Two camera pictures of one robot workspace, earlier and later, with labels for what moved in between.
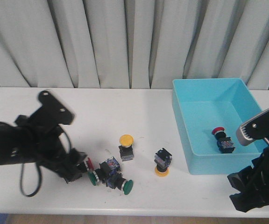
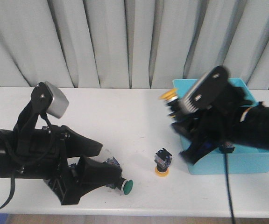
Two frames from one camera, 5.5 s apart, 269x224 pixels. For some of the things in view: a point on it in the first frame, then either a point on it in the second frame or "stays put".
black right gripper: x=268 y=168 to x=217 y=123
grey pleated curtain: x=133 y=44 stays put
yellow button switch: x=126 y=148 to x=170 y=97
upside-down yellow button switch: x=163 y=158 stays put
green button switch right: x=114 y=180 stays put
